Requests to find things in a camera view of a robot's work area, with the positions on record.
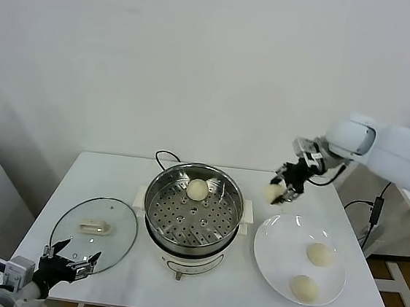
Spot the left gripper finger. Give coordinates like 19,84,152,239
42,236,71,260
65,248,103,281

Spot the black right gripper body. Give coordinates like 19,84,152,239
279,160,317,195

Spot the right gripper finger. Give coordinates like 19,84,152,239
269,162,289,187
271,184,303,208

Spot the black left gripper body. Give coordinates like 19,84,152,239
34,253,80,302

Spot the white steamed baozi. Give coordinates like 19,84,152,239
262,182,286,206
185,176,210,202
287,273,322,307
304,241,336,269

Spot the round glass pot lid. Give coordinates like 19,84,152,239
47,191,142,282

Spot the perforated steel steamer basket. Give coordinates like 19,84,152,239
139,158,249,252

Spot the large white plate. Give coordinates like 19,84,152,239
247,210,352,307

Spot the white electric cooker pot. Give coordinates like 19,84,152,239
125,186,256,289

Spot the black right camera cable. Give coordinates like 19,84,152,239
306,160,347,190

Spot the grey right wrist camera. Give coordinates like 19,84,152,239
290,135,328,171

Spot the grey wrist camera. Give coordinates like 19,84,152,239
0,253,37,289
290,135,328,171

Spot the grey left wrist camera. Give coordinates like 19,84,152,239
0,253,37,289

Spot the black power adapter with cable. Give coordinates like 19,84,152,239
339,177,393,252

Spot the black cooker power cord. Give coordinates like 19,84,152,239
153,150,184,174

